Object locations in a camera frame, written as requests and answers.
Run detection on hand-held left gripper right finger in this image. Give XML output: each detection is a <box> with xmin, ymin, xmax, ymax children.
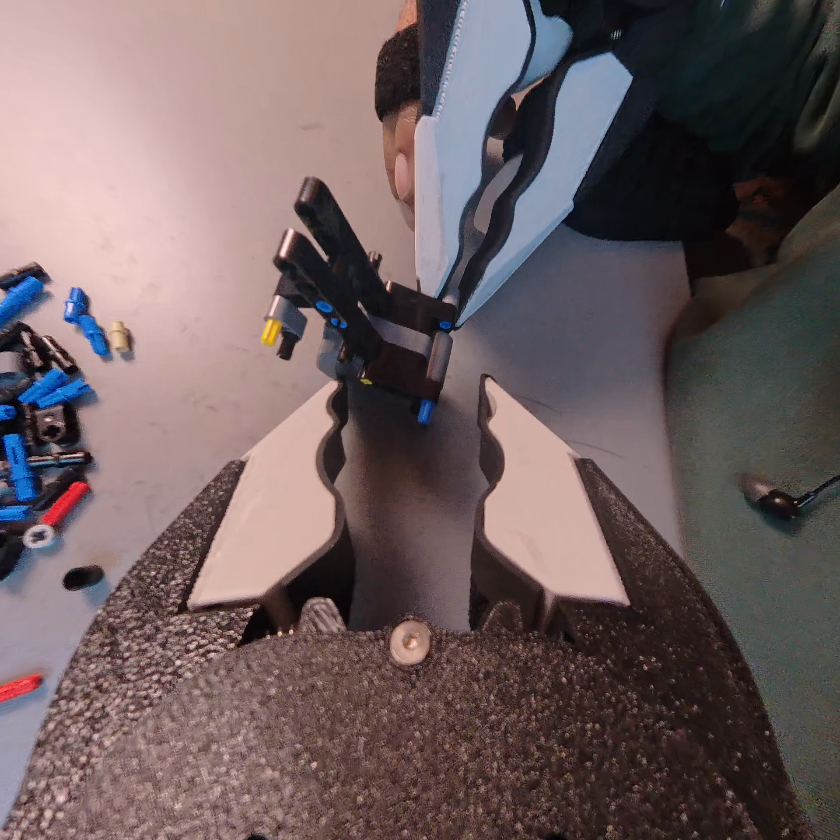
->
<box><xmin>473</xmin><ymin>376</ymin><xmax>630</xmax><ymax>631</ymax></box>

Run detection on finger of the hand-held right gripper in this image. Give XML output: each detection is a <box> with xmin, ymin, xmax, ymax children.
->
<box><xmin>414</xmin><ymin>0</ymin><xmax>542</xmax><ymax>303</ymax></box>
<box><xmin>451</xmin><ymin>50</ymin><xmax>636</xmax><ymax>329</ymax></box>

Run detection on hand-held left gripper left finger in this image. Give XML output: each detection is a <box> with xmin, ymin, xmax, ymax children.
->
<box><xmin>188</xmin><ymin>381</ymin><xmax>351</xmax><ymax>624</ymax></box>

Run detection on black beam frame yellow pins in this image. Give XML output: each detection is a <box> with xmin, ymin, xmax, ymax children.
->
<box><xmin>260</xmin><ymin>178</ymin><xmax>458</xmax><ymax>427</ymax></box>

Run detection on pile of small building bricks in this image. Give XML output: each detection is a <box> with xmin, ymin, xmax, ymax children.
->
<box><xmin>0</xmin><ymin>260</ymin><xmax>132</xmax><ymax>703</ymax></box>

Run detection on person's right forearm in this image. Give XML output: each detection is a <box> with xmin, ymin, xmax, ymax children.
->
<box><xmin>545</xmin><ymin>0</ymin><xmax>840</xmax><ymax>178</ymax></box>

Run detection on grey desk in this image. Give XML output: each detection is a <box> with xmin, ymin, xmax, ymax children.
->
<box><xmin>0</xmin><ymin>0</ymin><xmax>690</xmax><ymax>815</ymax></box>

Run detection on person's right hand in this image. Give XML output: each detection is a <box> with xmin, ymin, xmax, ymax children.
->
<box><xmin>384</xmin><ymin>111</ymin><xmax>418</xmax><ymax>232</ymax></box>

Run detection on black earphone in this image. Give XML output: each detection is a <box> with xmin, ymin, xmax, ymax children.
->
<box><xmin>739</xmin><ymin>470</ymin><xmax>840</xmax><ymax>521</ymax></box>

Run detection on person's torso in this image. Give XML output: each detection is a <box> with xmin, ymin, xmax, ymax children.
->
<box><xmin>663</xmin><ymin>184</ymin><xmax>840</xmax><ymax>840</ymax></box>

